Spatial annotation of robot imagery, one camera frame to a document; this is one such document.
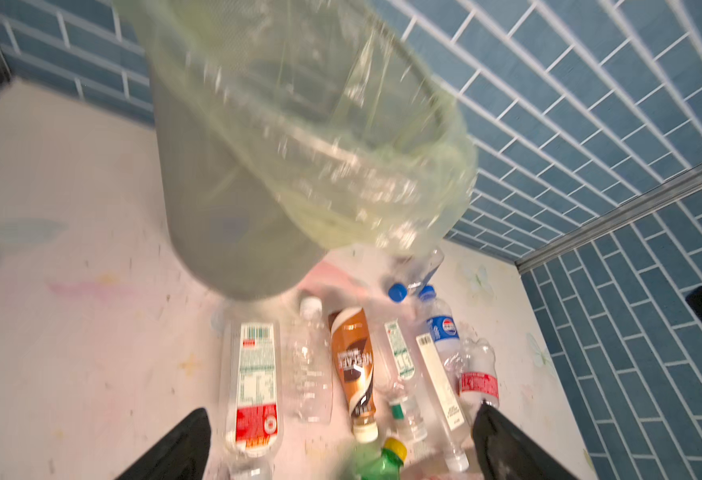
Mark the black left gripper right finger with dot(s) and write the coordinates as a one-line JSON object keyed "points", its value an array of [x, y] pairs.
{"points": [[504, 451]]}

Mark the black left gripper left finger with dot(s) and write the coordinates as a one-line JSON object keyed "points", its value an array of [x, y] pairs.
{"points": [[182, 453]]}

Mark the clear bottle red white label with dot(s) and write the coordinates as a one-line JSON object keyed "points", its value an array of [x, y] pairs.
{"points": [[252, 399]]}

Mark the grey mesh waste bin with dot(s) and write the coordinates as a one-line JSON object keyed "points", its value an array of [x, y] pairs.
{"points": [[224, 225]]}

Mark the green plastic bin liner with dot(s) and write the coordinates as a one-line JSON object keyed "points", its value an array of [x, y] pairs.
{"points": [[317, 104]]}

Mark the clear bottle white barcode label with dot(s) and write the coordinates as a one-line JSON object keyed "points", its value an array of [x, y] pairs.
{"points": [[447, 421]]}

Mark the green Sprite bottle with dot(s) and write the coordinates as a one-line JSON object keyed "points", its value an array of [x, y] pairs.
{"points": [[371, 461]]}

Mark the clear bottle green white label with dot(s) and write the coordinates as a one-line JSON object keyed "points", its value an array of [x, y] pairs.
{"points": [[397, 377]]}

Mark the Pepsi bottle blue cap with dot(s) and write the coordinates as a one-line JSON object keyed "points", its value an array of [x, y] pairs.
{"points": [[436, 315]]}

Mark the clear ribbed bottle white cap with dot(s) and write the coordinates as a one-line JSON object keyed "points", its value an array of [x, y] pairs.
{"points": [[311, 363]]}

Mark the brown Nescafe coffee bottle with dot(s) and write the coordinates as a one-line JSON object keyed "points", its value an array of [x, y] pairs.
{"points": [[353, 357]]}

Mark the clear bottle blue cap tilted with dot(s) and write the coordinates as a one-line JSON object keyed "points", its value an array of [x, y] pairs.
{"points": [[410, 275]]}

